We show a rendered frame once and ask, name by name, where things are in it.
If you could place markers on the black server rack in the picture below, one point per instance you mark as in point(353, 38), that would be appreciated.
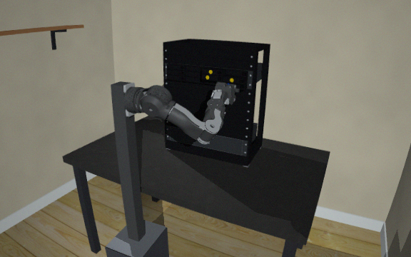
point(204, 60)

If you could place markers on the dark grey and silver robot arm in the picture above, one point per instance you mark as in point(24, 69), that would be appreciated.
point(178, 115)

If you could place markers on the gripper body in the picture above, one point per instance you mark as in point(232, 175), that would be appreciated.
point(224, 87)

